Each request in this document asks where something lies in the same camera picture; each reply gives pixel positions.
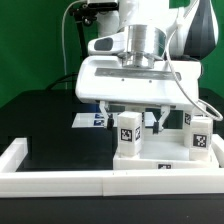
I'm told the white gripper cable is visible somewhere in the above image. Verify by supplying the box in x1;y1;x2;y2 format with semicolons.
164;19;224;122

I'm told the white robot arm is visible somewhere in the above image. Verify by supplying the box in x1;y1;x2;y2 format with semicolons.
76;0;218;132

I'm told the white square table top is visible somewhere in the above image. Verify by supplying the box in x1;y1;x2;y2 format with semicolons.
113;129;219;170

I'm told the white u-shaped obstacle fence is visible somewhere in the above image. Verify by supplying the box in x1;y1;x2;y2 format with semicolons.
0;138;224;198

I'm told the white marker tag sheet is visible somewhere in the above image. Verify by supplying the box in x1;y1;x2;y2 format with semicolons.
72;112;156;128

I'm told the black cable bundle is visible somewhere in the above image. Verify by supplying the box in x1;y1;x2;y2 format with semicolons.
45;73;80;91

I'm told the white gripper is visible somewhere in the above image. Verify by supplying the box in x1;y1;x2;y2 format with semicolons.
76;56;192;134

